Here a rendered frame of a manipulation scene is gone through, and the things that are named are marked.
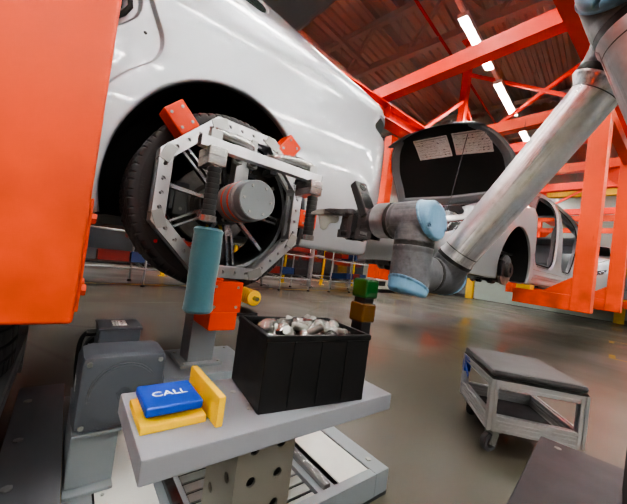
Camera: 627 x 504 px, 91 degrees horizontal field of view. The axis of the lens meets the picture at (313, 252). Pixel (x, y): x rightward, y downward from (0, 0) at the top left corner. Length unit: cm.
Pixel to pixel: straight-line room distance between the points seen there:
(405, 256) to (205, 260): 57
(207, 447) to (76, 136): 52
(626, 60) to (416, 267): 44
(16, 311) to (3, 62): 37
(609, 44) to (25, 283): 97
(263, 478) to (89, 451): 54
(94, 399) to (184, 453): 48
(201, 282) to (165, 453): 60
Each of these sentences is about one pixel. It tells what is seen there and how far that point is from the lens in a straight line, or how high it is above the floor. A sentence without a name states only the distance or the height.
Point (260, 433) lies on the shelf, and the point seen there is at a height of 44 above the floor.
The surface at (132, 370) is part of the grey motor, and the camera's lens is 88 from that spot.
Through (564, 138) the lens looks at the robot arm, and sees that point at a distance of 81.
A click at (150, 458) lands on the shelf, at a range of 44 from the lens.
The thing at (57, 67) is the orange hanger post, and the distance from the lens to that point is 71.
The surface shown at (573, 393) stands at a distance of 167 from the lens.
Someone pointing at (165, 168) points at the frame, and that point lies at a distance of 107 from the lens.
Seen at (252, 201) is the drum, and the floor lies 84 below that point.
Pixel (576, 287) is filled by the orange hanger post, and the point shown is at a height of 76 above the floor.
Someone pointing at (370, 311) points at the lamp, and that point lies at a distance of 66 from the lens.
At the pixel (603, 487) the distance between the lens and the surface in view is 100.
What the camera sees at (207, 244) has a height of 69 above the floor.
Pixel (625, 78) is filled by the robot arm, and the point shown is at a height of 100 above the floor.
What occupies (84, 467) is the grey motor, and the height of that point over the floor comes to 13.
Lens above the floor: 68
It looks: 1 degrees up
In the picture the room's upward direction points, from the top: 8 degrees clockwise
